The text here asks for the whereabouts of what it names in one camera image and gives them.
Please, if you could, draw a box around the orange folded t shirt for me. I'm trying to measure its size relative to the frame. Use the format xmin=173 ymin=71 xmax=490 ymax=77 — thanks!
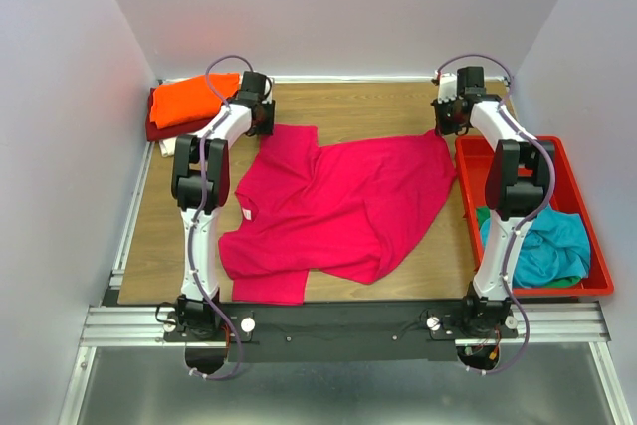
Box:
xmin=150 ymin=73 xmax=240 ymax=128

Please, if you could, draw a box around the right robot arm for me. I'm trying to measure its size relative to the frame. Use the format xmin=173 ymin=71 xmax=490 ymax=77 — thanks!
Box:
xmin=432 ymin=66 xmax=555 ymax=337

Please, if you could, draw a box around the green t shirt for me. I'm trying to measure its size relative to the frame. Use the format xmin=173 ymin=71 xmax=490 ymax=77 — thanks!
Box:
xmin=475 ymin=206 xmax=491 ymax=236

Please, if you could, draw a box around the red plastic bin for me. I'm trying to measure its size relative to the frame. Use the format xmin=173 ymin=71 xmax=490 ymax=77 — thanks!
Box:
xmin=454 ymin=134 xmax=614 ymax=298

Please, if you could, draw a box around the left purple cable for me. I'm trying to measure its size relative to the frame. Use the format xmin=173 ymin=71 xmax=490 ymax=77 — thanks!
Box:
xmin=191 ymin=54 xmax=255 ymax=305

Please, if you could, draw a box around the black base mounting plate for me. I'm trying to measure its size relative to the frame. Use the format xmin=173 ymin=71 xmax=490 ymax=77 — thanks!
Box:
xmin=155 ymin=299 xmax=518 ymax=367

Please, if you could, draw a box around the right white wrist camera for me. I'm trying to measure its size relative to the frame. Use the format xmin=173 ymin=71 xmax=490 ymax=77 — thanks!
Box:
xmin=432 ymin=73 xmax=458 ymax=103

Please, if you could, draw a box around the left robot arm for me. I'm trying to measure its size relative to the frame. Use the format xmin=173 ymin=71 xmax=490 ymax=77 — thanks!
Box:
xmin=171 ymin=71 xmax=275 ymax=337

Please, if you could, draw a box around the teal t shirt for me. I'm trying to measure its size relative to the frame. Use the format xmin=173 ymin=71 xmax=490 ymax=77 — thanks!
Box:
xmin=473 ymin=207 xmax=591 ymax=299

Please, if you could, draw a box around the pink t shirt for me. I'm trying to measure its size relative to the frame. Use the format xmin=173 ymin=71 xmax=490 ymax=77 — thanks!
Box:
xmin=218 ymin=125 xmax=456 ymax=305

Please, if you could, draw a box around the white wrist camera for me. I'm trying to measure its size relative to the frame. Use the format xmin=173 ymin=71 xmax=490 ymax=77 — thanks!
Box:
xmin=264 ymin=76 xmax=274 ymax=99
xmin=432 ymin=73 xmax=458 ymax=103

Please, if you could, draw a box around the aluminium frame rail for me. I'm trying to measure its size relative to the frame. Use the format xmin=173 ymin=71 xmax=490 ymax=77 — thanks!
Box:
xmin=79 ymin=304 xmax=170 ymax=346

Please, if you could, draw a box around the dark red folded t shirt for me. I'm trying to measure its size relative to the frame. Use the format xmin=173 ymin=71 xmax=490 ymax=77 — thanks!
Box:
xmin=145 ymin=88 xmax=210 ymax=142

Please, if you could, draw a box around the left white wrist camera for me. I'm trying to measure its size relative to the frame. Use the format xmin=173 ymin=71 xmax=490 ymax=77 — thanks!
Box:
xmin=264 ymin=76 xmax=274 ymax=99

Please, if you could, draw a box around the white folded t shirt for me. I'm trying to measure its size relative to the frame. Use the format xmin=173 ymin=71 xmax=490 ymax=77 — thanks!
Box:
xmin=158 ymin=137 xmax=176 ymax=157

